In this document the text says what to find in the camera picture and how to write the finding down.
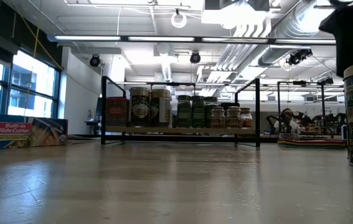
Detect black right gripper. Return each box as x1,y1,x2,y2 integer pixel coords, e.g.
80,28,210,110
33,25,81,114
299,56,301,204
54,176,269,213
318,0,353,78

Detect small cork top glass jar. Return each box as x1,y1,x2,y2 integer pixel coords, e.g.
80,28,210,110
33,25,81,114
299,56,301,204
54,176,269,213
240,107,253,129
210,106,227,129
225,106,243,129

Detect tan lid round can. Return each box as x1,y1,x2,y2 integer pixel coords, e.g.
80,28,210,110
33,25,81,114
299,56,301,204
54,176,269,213
128,86,151,128
149,88,173,128

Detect red lid patterned spice tin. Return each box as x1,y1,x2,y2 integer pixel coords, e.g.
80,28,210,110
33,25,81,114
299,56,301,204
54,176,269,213
106,96,129,127

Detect person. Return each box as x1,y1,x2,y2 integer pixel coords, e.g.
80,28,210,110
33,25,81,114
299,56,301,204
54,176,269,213
272,108,303,135

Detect large window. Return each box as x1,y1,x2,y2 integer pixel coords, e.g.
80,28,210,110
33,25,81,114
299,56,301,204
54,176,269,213
0,49,61,119

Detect blue plastic wrap box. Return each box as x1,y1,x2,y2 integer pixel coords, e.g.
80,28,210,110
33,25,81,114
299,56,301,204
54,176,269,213
0,112,68,151

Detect black background workstation frame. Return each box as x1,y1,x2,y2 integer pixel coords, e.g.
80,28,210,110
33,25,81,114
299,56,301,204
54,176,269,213
276,77,345,138

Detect silver ventilation duct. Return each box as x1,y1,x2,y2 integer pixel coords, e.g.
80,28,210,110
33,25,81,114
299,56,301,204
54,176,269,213
258,0,336,68

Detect white hanging ring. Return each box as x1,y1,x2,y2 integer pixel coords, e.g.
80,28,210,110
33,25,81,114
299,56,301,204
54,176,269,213
171,12,188,29

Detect wooden shelf black metal frame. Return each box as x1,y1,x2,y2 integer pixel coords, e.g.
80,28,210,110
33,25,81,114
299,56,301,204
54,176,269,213
100,75,261,148

